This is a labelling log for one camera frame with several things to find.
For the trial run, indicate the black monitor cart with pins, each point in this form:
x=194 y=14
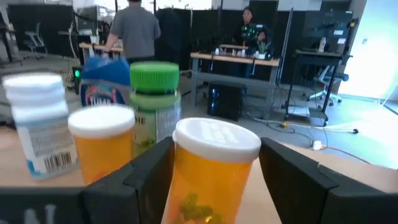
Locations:
x=326 y=28

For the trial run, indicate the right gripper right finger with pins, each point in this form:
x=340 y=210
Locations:
x=295 y=193

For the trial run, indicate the blue Tums antacid bottle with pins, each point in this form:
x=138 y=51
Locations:
x=104 y=74

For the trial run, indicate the green caffeine supplement bottle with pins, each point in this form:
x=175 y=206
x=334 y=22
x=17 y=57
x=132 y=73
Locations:
x=154 y=77

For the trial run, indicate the white melatonin supplement bottle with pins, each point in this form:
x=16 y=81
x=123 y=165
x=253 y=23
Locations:
x=43 y=140

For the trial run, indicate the white office chair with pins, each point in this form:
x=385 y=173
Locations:
x=326 y=77

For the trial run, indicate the black room divider panels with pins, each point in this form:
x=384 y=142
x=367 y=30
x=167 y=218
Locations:
x=205 y=28

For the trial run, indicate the wooden shelf black side panels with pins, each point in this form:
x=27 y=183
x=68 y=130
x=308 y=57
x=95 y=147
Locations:
x=357 y=174

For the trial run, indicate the wooden background desk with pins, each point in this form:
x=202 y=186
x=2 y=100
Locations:
x=233 y=59

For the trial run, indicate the large amber pill bottle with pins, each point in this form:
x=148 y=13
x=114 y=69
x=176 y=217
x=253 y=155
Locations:
x=102 y=155

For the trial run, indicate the black computer tower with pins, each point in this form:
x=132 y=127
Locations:
x=225 y=99

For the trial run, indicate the small potted desk plant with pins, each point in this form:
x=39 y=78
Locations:
x=263 y=49

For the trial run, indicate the black device green light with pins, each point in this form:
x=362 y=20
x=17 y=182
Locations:
x=76 y=73

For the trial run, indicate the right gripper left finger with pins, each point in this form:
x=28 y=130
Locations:
x=140 y=193

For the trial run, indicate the small amber pill bottle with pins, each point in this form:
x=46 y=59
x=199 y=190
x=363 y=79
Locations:
x=211 y=186

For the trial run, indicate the person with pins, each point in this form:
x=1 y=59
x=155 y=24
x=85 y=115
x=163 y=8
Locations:
x=252 y=34
x=136 y=31

